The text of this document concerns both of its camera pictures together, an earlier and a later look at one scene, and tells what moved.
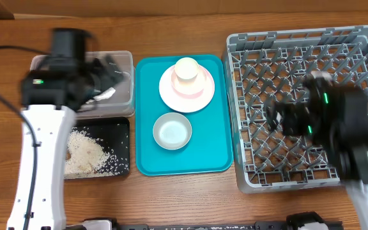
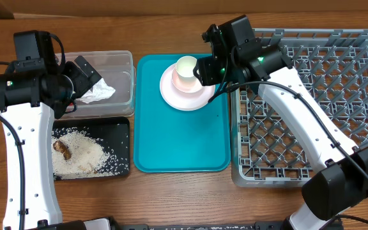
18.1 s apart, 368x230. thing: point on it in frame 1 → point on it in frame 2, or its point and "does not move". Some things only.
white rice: (89, 156) does not move
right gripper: (286, 117) → (205, 71)
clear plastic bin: (121, 105) does not move
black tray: (114, 135) does not move
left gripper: (105, 66) → (84, 82)
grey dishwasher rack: (262, 68) does not move
